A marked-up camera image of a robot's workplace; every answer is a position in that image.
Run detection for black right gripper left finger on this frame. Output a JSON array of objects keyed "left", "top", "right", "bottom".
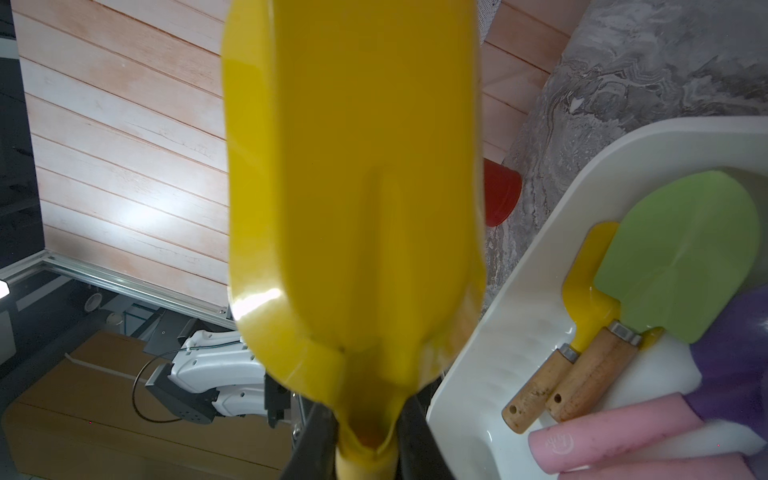
[{"left": 279, "top": 403, "right": 338, "bottom": 480}]

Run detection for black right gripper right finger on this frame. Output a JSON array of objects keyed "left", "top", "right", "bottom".
[{"left": 395, "top": 377, "right": 455, "bottom": 480}]

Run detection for yellow plastic shovel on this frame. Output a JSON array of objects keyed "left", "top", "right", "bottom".
[{"left": 221, "top": 1, "right": 486, "bottom": 479}]

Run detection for pink handled purple shovel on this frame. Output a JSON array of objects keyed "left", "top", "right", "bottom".
[{"left": 528, "top": 286, "right": 767, "bottom": 477}]

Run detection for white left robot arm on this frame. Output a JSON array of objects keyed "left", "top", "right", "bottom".
[{"left": 144, "top": 330, "right": 291, "bottom": 428}]

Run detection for white storage box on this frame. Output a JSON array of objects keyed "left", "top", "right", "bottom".
[{"left": 427, "top": 116, "right": 767, "bottom": 479}]

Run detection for green shovel at back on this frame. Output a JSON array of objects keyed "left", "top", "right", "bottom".
[{"left": 547, "top": 168, "right": 767, "bottom": 422}]

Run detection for red pencil cup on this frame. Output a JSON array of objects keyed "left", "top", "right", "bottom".
[{"left": 484, "top": 159, "right": 523, "bottom": 227}]

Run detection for small yellow shovel wooden handle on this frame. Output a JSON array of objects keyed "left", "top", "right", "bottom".
[{"left": 501, "top": 221, "right": 664, "bottom": 435}]

